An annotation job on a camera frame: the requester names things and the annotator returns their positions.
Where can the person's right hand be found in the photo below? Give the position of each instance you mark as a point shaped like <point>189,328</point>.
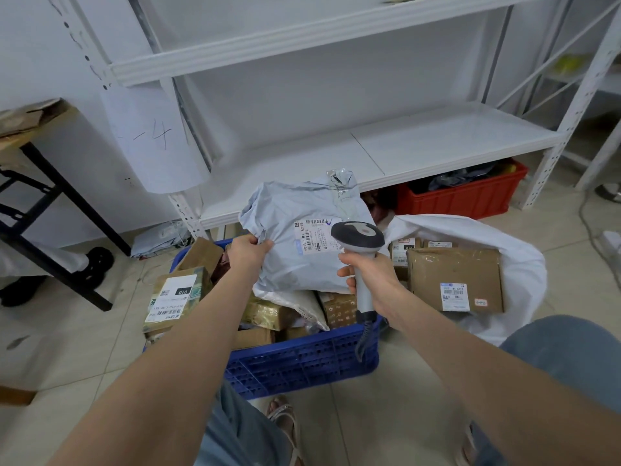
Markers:
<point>383,286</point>

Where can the person's left hand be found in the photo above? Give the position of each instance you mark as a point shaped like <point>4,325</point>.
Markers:
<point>247,259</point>

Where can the small brown cardboard parcel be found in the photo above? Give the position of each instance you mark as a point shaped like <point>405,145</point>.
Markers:
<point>400,252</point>

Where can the large cardboard box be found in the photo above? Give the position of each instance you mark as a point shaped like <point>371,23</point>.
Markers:
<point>436,271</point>

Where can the pile of parcels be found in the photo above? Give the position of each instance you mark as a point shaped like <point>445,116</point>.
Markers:
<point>267,312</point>

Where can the grey handheld barcode scanner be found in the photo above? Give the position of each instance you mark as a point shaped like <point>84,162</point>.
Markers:
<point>356,235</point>

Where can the grey poly mailer bag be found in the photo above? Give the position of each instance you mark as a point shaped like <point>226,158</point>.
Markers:
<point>291,208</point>

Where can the brown parcel with white label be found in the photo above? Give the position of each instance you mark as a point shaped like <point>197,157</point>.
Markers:
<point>439,244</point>

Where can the brown box green printed tape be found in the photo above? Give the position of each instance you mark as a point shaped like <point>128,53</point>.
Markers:
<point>170,300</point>

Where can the blue plastic crate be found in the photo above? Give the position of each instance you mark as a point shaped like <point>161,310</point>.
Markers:
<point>301,363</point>

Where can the white woven sack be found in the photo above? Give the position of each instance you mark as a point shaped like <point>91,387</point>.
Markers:
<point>524,286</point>

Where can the person's right forearm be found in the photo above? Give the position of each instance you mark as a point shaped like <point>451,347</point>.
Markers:
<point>509,383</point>

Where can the person's left forearm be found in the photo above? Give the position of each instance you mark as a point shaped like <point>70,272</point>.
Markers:
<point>160,383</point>

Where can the grey plastic mailer bag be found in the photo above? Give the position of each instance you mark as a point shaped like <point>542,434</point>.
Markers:
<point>160,240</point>

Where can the person's sandal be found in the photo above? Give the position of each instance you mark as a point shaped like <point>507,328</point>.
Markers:
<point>286,417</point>
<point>465,451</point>

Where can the person's left leg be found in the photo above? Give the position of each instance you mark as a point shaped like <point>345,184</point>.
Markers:
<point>233,431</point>

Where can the red plastic crate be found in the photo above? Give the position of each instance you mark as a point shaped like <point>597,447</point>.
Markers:
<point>461,201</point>

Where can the white metal shelf rack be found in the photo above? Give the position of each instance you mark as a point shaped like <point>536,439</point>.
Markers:
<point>599,162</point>
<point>388,150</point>

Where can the white paper sign sheet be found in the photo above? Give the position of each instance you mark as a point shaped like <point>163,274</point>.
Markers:
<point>155,150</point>

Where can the yellow packet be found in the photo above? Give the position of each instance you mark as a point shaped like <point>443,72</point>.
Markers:
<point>509,168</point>

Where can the wooden folding table black legs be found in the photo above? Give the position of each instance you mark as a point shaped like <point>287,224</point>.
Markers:
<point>73,193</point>

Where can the stack of flattened cardboard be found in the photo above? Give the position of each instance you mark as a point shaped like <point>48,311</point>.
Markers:
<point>29,118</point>

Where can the wooden chair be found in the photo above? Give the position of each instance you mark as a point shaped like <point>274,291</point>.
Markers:
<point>17,395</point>

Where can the yellow item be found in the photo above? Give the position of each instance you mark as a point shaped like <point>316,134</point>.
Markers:
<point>567,65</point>

